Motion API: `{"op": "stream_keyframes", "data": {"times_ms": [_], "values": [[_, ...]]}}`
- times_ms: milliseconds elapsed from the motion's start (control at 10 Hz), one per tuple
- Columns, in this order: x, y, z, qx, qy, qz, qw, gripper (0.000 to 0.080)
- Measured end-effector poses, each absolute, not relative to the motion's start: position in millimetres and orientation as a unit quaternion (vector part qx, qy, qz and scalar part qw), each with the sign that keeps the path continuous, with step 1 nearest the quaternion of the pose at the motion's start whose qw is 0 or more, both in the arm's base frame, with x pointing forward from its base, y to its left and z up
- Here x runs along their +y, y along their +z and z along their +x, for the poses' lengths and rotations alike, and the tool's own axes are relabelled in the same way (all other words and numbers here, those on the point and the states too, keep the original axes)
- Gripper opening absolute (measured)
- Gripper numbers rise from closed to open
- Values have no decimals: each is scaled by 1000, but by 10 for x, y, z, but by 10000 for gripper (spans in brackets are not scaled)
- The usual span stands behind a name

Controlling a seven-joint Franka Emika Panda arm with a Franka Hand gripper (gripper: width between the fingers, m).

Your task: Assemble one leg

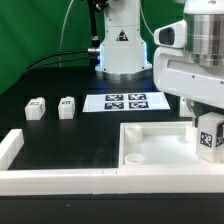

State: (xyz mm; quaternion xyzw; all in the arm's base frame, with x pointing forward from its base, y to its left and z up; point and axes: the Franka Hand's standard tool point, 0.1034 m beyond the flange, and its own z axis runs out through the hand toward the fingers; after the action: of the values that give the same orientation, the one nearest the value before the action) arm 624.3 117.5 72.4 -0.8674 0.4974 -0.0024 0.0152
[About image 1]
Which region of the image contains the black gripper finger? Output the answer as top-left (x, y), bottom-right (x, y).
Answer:
top-left (187, 100), bottom-right (206, 128)

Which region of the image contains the white square tabletop tray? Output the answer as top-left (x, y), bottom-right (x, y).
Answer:
top-left (118, 121), bottom-right (224, 169)

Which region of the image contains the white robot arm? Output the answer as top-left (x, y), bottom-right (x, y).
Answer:
top-left (95, 0), bottom-right (224, 120)

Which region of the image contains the white sheet with AprilTags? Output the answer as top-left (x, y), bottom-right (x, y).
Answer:
top-left (83, 92), bottom-right (170, 112)

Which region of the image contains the white U-shaped obstacle fence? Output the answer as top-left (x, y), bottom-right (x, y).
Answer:
top-left (0, 129), bottom-right (224, 196)

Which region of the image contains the black camera pole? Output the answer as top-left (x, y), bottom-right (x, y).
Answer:
top-left (87, 0), bottom-right (100, 48)

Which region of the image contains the black cable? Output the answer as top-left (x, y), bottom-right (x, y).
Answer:
top-left (21, 48), bottom-right (101, 75)

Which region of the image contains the grey cable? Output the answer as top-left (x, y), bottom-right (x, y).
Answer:
top-left (58, 0), bottom-right (76, 68)

